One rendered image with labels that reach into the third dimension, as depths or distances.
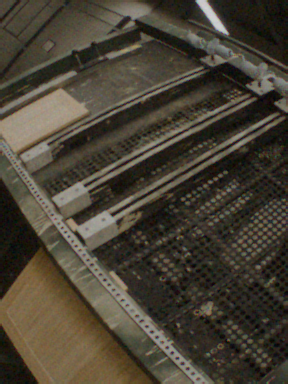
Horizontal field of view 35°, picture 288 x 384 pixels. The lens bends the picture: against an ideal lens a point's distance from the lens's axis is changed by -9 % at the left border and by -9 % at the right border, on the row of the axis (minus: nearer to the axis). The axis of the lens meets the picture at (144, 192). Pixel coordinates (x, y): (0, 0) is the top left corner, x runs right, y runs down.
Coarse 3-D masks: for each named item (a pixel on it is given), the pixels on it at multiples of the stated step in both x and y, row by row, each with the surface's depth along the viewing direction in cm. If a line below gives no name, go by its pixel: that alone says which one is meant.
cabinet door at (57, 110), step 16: (48, 96) 238; (64, 96) 235; (16, 112) 232; (32, 112) 230; (48, 112) 227; (64, 112) 225; (80, 112) 222; (0, 128) 224; (16, 128) 222; (32, 128) 220; (48, 128) 217; (16, 144) 212; (32, 144) 213
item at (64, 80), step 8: (128, 48) 260; (136, 48) 259; (112, 56) 255; (120, 56) 256; (128, 56) 259; (104, 64) 253; (72, 72) 248; (80, 72) 247; (88, 72) 250; (56, 80) 244; (64, 80) 244; (72, 80) 247; (40, 88) 241; (48, 88) 241; (56, 88) 244; (24, 96) 238; (32, 96) 237; (40, 96) 240; (8, 104) 235; (16, 104) 234; (24, 104) 237; (0, 112) 231; (8, 112) 233
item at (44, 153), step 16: (208, 48) 221; (208, 64) 226; (176, 80) 224; (192, 80) 224; (208, 80) 231; (144, 96) 217; (160, 96) 219; (176, 96) 225; (112, 112) 210; (128, 112) 213; (80, 128) 204; (96, 128) 208; (48, 144) 201; (64, 144) 202; (80, 144) 207; (32, 160) 196; (48, 160) 201
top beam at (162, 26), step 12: (144, 24) 274; (156, 24) 269; (168, 24) 267; (156, 36) 271; (168, 36) 260; (180, 36) 253; (180, 48) 257; (192, 48) 247; (204, 48) 240; (240, 60) 228; (228, 72) 232; (240, 72) 223; (276, 96) 208
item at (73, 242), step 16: (0, 144) 208; (16, 160) 198; (32, 192) 183; (48, 208) 176; (64, 224) 170; (80, 256) 159; (96, 272) 154; (112, 288) 149; (128, 304) 144; (144, 320) 139; (160, 336) 134; (176, 352) 129; (192, 368) 124
